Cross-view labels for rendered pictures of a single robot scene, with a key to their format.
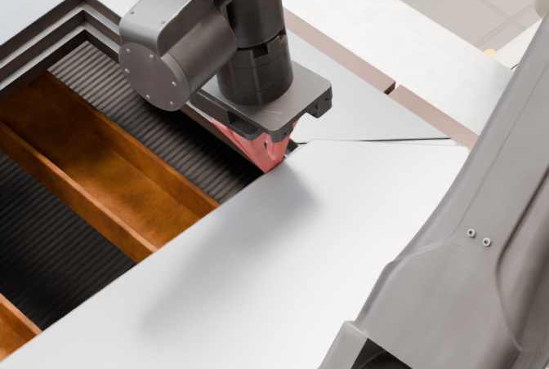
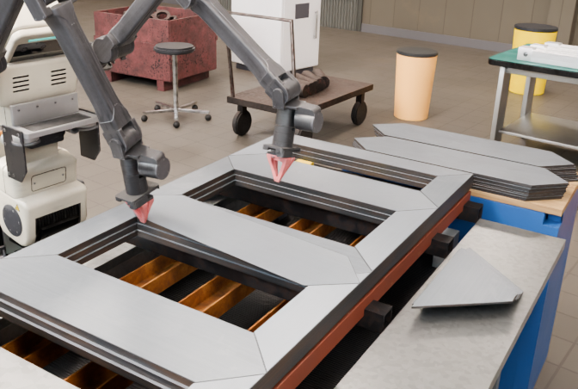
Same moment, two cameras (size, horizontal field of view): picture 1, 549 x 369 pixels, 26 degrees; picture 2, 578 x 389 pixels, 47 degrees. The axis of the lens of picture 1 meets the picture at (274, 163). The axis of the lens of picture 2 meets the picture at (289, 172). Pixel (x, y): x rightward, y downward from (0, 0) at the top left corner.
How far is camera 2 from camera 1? 1.74 m
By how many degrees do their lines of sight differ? 80
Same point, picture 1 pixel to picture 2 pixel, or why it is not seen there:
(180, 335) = (205, 226)
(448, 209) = (262, 61)
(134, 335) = (205, 232)
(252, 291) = (188, 219)
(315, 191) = (154, 213)
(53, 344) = (210, 243)
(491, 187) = (261, 55)
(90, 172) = not seen: hidden behind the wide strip
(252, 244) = (173, 219)
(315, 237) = (170, 213)
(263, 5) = not seen: hidden behind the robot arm
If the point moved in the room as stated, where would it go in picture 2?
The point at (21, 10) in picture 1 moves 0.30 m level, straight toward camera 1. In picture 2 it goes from (66, 264) to (190, 240)
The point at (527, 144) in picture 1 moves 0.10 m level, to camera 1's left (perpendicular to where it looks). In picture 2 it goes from (257, 49) to (263, 57)
